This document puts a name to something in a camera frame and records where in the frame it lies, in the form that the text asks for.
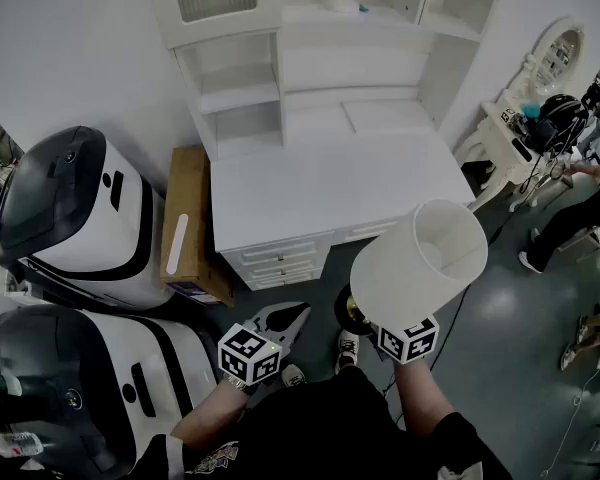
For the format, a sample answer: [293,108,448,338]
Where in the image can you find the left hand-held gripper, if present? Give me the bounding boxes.
[218,301,312,387]

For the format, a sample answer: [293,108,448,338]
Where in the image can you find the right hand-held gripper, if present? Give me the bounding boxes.
[377,316,440,365]

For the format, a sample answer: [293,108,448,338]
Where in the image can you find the white table lamp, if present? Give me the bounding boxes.
[333,198,489,338]

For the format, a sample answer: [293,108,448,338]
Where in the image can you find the person's right forearm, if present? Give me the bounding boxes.
[393,355,456,439]

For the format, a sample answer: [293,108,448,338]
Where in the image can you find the person's left forearm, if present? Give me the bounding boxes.
[169,375,261,452]

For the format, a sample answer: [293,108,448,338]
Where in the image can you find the white desk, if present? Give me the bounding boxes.
[208,98,477,292]

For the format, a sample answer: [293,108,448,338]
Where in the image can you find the white desk hutch shelving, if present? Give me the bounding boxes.
[142,0,504,162]

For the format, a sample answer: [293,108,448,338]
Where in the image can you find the person's left shoe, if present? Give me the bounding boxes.
[281,363,307,388]

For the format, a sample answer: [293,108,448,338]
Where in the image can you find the person's shoe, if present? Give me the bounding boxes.
[334,330,360,375]
[281,363,307,388]

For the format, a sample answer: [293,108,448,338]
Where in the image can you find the person's right shoe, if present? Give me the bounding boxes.
[334,330,360,375]

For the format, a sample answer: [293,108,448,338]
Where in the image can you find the person's black t-shirt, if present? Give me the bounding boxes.
[144,365,511,480]

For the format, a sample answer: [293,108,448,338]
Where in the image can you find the brown cardboard box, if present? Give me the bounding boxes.
[159,146,236,308]

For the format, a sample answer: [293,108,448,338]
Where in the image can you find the white black mobile robot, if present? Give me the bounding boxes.
[0,303,219,480]
[0,125,176,312]

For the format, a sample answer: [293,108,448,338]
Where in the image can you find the white vanity table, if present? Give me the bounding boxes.
[452,98,546,212]

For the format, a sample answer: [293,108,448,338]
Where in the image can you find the black helmet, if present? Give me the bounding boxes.
[534,94,590,152]

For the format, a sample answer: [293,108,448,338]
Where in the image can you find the clear water bottle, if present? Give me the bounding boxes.
[0,431,45,458]

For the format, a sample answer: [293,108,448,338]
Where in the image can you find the oval white framed mirror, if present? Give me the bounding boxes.
[522,16,587,100]

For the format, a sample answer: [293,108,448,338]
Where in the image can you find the white plastic bag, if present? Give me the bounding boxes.
[321,0,364,15]

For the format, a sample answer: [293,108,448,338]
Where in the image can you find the black floor cable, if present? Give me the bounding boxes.
[427,207,514,372]

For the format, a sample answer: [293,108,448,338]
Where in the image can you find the silver wrist bracelet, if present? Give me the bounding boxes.
[223,375,259,395]

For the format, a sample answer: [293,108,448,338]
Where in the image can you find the white floor cable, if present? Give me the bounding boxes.
[542,367,600,479]

